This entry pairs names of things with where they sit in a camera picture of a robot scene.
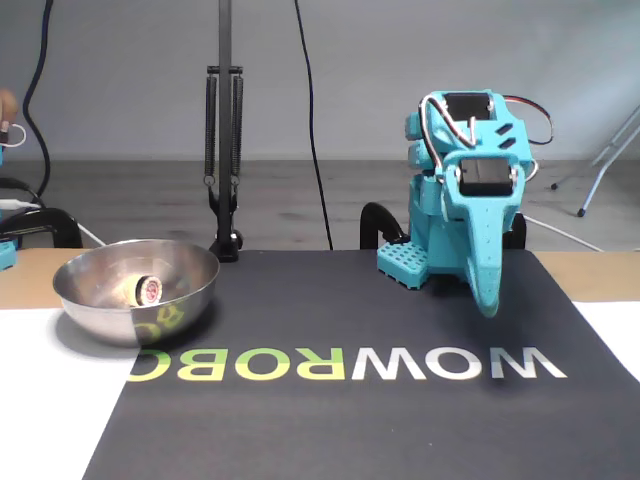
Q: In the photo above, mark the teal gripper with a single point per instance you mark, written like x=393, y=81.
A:
x=481, y=226

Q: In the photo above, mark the small wooden ball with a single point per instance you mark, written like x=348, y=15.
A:
x=147, y=290

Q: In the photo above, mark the teal leader arm base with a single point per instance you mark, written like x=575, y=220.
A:
x=6, y=255

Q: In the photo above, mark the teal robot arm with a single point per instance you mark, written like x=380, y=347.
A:
x=425, y=225

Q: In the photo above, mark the metal bowl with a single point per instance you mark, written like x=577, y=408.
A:
x=90, y=290

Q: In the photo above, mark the operator hand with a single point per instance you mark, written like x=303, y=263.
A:
x=7, y=107

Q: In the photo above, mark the black table clamp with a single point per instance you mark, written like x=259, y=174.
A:
x=520, y=232
x=372, y=220
x=55, y=220

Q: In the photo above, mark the white metal stand legs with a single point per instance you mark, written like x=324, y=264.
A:
x=599, y=176

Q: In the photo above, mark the black mat with WOWROBO print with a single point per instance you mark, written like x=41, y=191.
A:
x=300, y=440

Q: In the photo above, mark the black camera stand with springs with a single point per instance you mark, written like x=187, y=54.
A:
x=225, y=150

